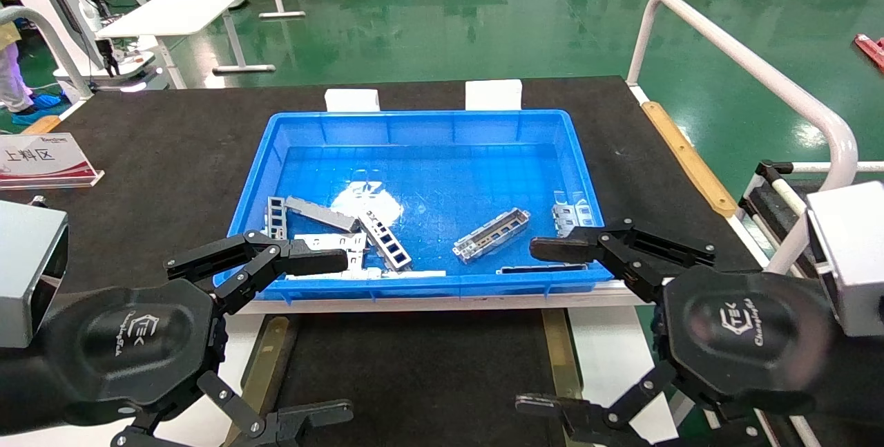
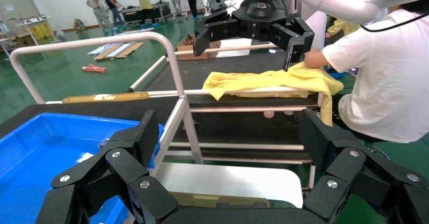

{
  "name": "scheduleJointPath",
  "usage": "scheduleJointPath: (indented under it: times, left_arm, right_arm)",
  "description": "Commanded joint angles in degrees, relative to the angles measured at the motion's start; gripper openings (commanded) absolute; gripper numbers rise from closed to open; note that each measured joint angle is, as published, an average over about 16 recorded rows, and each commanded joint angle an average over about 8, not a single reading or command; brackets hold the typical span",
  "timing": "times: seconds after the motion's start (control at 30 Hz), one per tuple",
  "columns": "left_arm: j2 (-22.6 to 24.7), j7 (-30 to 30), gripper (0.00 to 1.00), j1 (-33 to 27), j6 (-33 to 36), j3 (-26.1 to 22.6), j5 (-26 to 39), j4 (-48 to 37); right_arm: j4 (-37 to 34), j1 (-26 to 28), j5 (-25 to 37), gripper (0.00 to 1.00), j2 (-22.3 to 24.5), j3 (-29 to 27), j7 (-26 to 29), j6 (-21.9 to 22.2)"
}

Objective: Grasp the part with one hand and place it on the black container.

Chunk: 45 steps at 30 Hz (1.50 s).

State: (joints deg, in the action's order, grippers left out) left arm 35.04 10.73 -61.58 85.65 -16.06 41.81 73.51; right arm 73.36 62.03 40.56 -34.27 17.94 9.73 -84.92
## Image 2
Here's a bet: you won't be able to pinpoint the yellow cloth garment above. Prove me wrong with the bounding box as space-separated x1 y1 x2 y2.
202 61 344 126

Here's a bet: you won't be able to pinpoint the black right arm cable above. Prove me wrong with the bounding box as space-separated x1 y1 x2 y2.
360 11 429 33

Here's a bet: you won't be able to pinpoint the person in yellow shirt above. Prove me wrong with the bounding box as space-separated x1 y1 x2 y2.
325 18 361 39

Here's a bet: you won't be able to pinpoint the white flat side plate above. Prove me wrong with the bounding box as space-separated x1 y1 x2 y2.
155 162 304 209

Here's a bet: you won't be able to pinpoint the brown cardboard box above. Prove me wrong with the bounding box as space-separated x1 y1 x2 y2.
177 34 222 61

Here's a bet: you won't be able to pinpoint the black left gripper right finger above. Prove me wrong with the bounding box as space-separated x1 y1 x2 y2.
297 108 429 224

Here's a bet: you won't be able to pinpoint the person in white t-shirt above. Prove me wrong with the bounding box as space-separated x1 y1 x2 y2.
304 0 429 145

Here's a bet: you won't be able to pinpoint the olive metal guide strip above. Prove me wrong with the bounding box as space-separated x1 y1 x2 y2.
170 191 271 209

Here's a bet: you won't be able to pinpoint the red flat object on floor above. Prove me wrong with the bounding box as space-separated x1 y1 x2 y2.
82 64 107 74

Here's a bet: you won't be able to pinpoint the flat cardboard sheets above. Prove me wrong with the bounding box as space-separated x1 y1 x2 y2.
87 41 144 61

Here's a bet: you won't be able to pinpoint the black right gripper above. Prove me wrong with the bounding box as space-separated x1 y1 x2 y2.
192 0 316 72

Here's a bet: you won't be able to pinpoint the man in dark shirt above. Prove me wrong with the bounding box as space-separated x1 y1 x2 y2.
104 0 124 27

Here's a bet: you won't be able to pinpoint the long wooden edge strip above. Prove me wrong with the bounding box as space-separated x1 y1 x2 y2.
62 92 150 104

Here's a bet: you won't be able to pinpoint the man in white shirt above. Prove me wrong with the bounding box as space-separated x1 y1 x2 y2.
86 0 111 32

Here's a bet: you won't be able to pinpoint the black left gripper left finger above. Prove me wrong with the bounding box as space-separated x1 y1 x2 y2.
35 110 179 224

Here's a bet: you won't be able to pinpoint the white tubular guard rail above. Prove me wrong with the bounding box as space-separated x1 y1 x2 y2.
10 31 205 165

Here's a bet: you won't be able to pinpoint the yellow floor fan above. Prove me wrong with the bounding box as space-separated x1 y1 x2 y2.
72 19 87 32

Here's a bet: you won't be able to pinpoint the blue plastic bin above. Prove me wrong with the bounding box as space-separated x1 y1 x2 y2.
0 112 165 224

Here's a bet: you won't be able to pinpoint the yellow warning bins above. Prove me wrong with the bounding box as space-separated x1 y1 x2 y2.
30 23 53 41

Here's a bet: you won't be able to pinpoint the black cart with white pipes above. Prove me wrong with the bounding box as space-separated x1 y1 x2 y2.
128 43 327 190

